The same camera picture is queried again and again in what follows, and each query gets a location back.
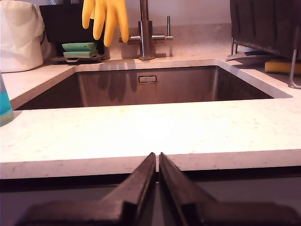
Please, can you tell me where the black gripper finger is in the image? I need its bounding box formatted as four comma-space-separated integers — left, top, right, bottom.
16, 152, 157, 226
158, 152, 299, 226

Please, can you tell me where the glass soap dispenser white pump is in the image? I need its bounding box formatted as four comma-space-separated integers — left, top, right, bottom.
0, 72, 14, 127

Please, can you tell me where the steel kitchen sink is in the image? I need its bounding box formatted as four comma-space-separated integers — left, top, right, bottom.
13, 58, 293, 111

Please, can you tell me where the dark sponge tray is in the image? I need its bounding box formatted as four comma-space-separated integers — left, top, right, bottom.
49, 54, 105, 64

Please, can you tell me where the green sponge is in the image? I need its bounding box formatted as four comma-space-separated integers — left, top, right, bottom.
63, 50, 99, 59
62, 42, 96, 53

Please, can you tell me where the steel kitchen faucet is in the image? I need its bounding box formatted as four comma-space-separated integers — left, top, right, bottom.
119, 0, 174, 61

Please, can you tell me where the yellow sponge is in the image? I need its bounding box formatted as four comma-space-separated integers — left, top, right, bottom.
264, 59, 301, 76

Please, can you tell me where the yellow rubber glove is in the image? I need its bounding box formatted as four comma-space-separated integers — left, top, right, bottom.
81, 0, 129, 48

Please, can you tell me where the black sink caddy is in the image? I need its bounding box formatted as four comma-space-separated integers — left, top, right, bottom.
39, 3, 106, 59

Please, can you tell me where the dark dish rack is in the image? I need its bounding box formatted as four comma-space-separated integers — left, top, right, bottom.
230, 0, 301, 89

